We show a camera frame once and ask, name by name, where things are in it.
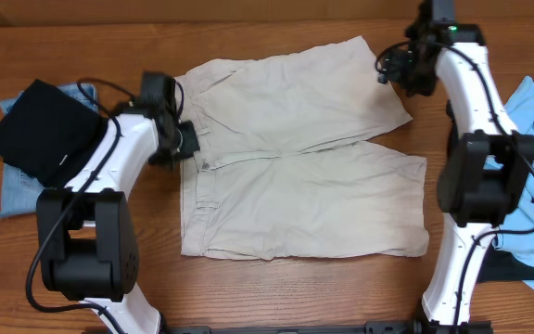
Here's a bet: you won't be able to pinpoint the beige khaki shorts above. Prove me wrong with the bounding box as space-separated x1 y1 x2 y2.
180 36 429 260

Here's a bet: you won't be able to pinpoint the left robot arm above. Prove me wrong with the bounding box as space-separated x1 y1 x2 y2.
25 71 200 334

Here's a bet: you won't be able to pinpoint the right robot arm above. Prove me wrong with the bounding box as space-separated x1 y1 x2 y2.
365 0 534 333

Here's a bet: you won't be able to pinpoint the folded black garment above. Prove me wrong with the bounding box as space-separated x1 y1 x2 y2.
0 80 108 188

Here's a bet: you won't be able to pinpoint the folded blue denim jeans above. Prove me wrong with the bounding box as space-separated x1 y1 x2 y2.
0 83 98 219

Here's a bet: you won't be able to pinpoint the black Nike t-shirt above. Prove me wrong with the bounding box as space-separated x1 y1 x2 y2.
446 99 534 285

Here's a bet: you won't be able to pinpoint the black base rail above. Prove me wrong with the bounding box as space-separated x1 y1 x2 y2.
159 320 494 334

